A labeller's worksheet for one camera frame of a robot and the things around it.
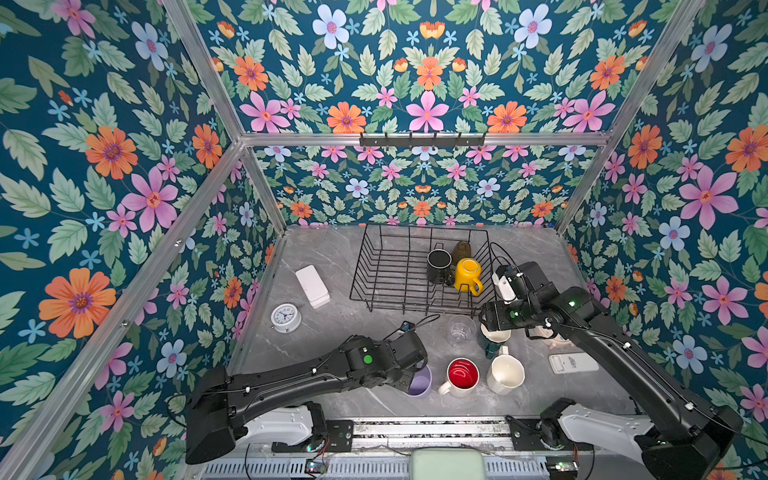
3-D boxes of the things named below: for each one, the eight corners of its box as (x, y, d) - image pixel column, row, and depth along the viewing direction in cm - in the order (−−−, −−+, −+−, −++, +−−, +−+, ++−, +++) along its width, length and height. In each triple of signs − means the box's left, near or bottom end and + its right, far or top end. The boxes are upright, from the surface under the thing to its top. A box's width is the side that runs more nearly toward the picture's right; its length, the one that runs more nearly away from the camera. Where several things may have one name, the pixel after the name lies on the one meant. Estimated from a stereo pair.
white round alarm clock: (271, 333, 93) (266, 327, 90) (278, 309, 99) (274, 303, 95) (297, 333, 93) (293, 327, 90) (303, 310, 99) (300, 303, 95)
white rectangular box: (314, 311, 98) (310, 303, 95) (298, 279, 107) (294, 271, 103) (332, 301, 101) (330, 293, 97) (316, 271, 109) (312, 263, 105)
